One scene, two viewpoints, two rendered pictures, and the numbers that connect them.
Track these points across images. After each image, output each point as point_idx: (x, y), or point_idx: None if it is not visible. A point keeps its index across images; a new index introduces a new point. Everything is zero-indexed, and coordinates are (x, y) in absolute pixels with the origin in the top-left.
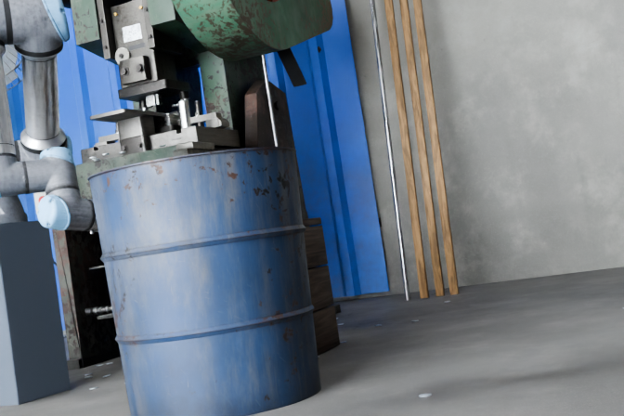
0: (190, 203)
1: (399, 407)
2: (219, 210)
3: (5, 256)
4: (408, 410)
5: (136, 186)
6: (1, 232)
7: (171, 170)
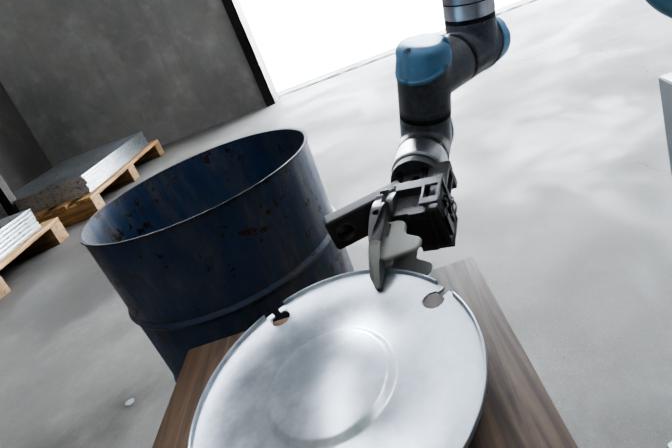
0: (200, 197)
1: (149, 376)
2: (183, 215)
3: (671, 141)
4: (145, 370)
5: (232, 160)
6: (665, 96)
7: (198, 165)
